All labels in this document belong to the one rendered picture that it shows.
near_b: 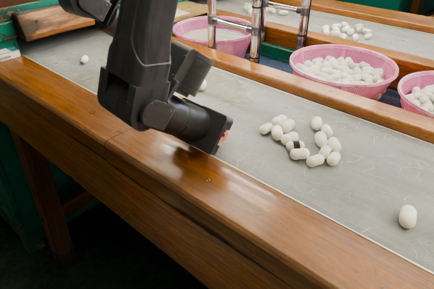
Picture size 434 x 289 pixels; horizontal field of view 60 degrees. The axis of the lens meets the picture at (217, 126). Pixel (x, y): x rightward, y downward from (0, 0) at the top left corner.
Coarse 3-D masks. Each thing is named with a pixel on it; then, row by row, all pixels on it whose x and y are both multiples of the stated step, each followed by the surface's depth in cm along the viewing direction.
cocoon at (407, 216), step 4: (400, 208) 54; (404, 208) 53; (408, 208) 53; (412, 208) 53; (400, 212) 53; (404, 212) 52; (408, 212) 52; (412, 212) 52; (416, 212) 53; (400, 216) 52; (404, 216) 52; (408, 216) 52; (412, 216) 52; (416, 216) 52; (400, 220) 52; (404, 220) 52; (408, 220) 51; (412, 220) 51; (416, 220) 52; (400, 224) 52; (404, 224) 52; (408, 224) 51; (412, 224) 51
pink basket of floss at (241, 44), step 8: (200, 16) 131; (216, 16) 132; (224, 16) 131; (176, 24) 124; (184, 24) 128; (192, 24) 130; (248, 24) 126; (176, 32) 123; (184, 32) 128; (192, 40) 111; (200, 40) 110; (224, 40) 110; (232, 40) 111; (240, 40) 112; (248, 40) 117; (216, 48) 112; (224, 48) 113; (232, 48) 114; (240, 48) 116; (240, 56) 119
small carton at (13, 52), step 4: (4, 48) 100; (8, 48) 100; (12, 48) 100; (16, 48) 100; (0, 52) 98; (4, 52) 98; (8, 52) 98; (12, 52) 99; (16, 52) 100; (0, 56) 97; (4, 56) 98; (8, 56) 98; (12, 56) 99; (16, 56) 100; (20, 56) 101; (0, 60) 97; (4, 60) 98
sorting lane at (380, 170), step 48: (48, 48) 113; (96, 48) 113; (192, 96) 87; (240, 96) 87; (288, 96) 87; (240, 144) 70; (384, 144) 70; (432, 144) 70; (288, 192) 59; (336, 192) 59; (384, 192) 59; (432, 192) 59; (384, 240) 51; (432, 240) 51
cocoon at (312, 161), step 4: (312, 156) 64; (316, 156) 64; (320, 156) 64; (308, 160) 64; (312, 160) 63; (316, 160) 63; (320, 160) 64; (308, 164) 64; (312, 164) 63; (316, 164) 64
